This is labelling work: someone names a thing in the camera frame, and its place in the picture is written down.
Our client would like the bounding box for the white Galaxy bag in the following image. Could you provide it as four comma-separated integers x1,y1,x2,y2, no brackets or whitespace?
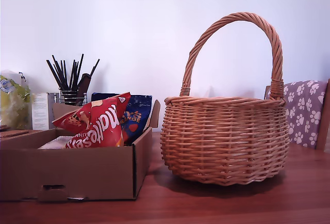
37,135,78,149

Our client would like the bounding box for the purple paw print cloth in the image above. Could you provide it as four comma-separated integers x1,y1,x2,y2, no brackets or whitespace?
268,79,328,149

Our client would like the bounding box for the white carton with small print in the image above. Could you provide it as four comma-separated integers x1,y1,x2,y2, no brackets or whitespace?
31,92,56,131

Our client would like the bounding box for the red Maltesers bag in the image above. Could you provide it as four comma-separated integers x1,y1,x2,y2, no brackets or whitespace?
51,91,131,149

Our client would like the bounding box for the yellow green plastic bag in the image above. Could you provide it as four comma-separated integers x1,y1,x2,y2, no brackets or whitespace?
0,70,32,129

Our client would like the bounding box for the woven wicker basket with handle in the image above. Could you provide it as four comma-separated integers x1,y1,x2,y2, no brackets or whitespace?
159,11,289,186

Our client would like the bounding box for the wooden handled utensil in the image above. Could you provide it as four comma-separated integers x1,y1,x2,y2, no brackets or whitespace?
76,73,91,106

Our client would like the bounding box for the brown wooden board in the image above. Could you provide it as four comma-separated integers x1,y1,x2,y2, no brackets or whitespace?
0,130,29,139

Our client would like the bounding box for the black thin stick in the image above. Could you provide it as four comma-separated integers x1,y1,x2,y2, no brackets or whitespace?
60,59,68,88
69,59,76,90
74,53,85,91
46,59,64,91
52,54,69,90
89,58,101,77

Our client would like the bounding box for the chrome wire utensil holder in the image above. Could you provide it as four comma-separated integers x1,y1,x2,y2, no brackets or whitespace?
47,87,87,106

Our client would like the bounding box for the brown cardboard box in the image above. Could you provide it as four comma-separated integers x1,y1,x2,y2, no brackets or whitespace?
0,99,161,203

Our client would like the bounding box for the blue Terry's orange bag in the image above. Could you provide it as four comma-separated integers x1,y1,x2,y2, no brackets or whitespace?
91,92,153,147

